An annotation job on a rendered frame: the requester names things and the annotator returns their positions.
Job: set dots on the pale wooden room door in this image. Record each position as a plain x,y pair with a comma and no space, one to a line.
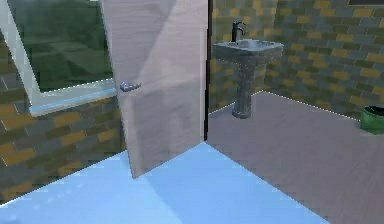
160,83

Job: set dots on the black sink faucet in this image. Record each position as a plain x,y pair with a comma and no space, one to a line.
236,30

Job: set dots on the white framed window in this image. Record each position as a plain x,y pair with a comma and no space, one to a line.
63,43

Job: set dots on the green round bin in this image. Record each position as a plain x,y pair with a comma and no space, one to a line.
373,120

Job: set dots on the grey stone pedestal sink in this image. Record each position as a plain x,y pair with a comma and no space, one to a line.
246,63

